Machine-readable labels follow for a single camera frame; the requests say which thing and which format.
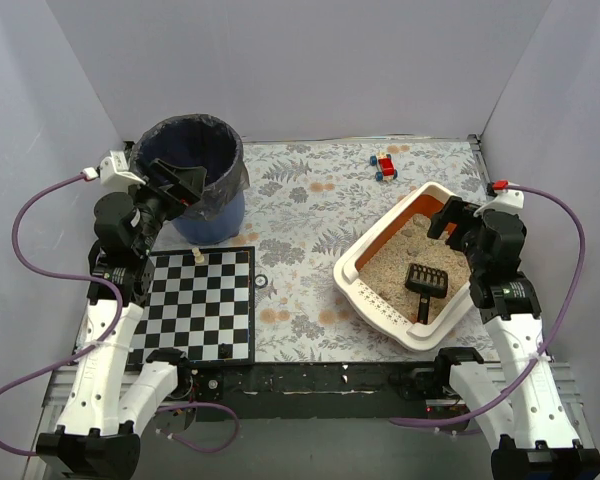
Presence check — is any black litter scoop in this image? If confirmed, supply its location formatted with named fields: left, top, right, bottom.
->
left=405, top=263, right=449, bottom=325

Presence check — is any white orange litter box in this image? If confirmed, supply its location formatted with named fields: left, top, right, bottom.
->
left=333, top=182, right=472, bottom=352

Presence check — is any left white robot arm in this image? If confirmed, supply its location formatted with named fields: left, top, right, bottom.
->
left=36, top=159, right=206, bottom=479

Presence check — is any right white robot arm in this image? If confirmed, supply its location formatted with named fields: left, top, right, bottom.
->
left=428, top=196, right=600, bottom=479

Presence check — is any blue trash bin with bag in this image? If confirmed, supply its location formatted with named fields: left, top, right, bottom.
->
left=130, top=114, right=249, bottom=245

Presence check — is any white chess piece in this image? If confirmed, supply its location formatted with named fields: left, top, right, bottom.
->
left=192, top=247, right=205, bottom=265

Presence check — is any red toy car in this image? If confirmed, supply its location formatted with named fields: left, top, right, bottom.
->
left=369, top=153, right=398, bottom=182

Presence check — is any black white chessboard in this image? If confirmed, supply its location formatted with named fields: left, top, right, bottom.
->
left=126, top=246, right=256, bottom=371

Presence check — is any floral table mat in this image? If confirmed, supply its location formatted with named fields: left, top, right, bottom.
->
left=72, top=139, right=496, bottom=364

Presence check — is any black chess piece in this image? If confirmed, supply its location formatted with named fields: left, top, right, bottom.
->
left=218, top=343, right=232, bottom=359

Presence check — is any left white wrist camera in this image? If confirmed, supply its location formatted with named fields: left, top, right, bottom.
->
left=82, top=150, right=146, bottom=192

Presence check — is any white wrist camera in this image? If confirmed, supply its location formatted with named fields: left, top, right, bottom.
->
left=474, top=180, right=524, bottom=217
left=82, top=150, right=146, bottom=192

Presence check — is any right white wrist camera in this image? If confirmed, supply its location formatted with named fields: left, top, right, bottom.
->
left=474, top=180, right=524, bottom=217

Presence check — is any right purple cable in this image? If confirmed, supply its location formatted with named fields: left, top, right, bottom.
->
left=389, top=185, right=587, bottom=435

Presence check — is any purple cable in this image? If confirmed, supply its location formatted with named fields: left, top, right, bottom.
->
left=0, top=174, right=241, bottom=457
left=389, top=185, right=587, bottom=435

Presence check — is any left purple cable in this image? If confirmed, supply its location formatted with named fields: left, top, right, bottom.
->
left=0, top=174, right=241, bottom=457

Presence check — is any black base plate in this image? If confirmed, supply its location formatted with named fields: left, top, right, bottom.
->
left=167, top=362, right=468, bottom=420

